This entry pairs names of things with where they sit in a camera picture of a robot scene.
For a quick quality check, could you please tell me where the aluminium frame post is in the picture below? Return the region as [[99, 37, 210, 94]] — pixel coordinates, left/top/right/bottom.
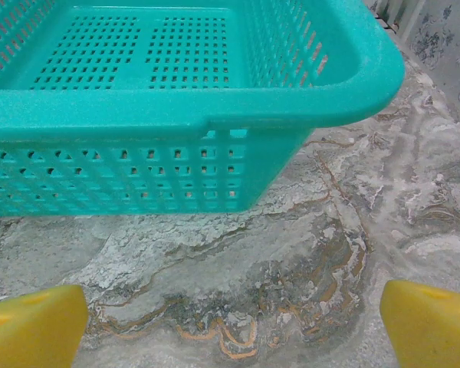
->
[[394, 0, 426, 43]]

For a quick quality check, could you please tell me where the green plastic basket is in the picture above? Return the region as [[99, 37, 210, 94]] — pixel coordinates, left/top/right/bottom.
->
[[0, 0, 406, 216]]

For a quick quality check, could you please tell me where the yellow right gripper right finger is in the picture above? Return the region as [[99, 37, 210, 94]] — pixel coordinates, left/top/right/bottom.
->
[[379, 279, 460, 368]]

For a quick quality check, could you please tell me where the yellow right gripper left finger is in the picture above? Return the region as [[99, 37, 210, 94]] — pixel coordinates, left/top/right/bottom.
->
[[0, 284, 89, 368]]

